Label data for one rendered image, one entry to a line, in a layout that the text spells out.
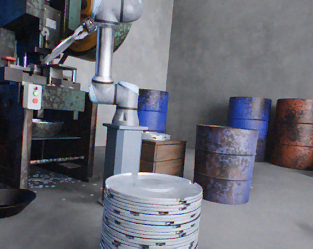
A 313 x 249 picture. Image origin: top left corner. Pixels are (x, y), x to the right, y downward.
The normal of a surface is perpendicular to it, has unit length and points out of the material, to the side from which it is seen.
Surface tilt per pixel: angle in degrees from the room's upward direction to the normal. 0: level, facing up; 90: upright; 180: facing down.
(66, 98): 90
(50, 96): 90
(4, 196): 49
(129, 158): 90
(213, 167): 92
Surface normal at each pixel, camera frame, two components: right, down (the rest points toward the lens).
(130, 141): 0.63, 0.10
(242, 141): 0.32, 0.11
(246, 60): -0.57, 0.00
